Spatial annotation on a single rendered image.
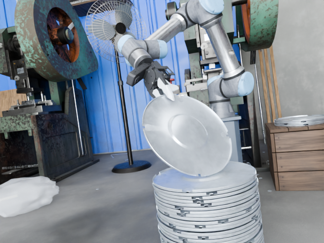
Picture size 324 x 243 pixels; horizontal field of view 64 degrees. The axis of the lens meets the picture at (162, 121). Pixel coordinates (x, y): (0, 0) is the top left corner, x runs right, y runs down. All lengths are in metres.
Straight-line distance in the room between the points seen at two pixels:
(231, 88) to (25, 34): 1.71
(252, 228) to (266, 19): 1.58
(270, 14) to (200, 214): 1.63
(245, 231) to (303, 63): 3.02
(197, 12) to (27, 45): 1.54
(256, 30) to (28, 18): 1.75
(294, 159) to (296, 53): 2.16
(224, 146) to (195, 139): 0.10
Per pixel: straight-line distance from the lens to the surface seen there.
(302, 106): 3.55
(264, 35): 2.12
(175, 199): 0.65
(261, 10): 2.01
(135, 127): 3.50
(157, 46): 1.05
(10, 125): 2.73
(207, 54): 2.16
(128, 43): 1.00
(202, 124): 0.82
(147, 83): 0.89
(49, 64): 2.42
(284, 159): 1.59
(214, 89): 1.44
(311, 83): 3.59
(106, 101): 3.65
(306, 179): 1.63
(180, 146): 0.72
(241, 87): 1.33
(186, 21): 1.35
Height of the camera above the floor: 0.55
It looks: 3 degrees down
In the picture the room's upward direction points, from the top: 7 degrees counter-clockwise
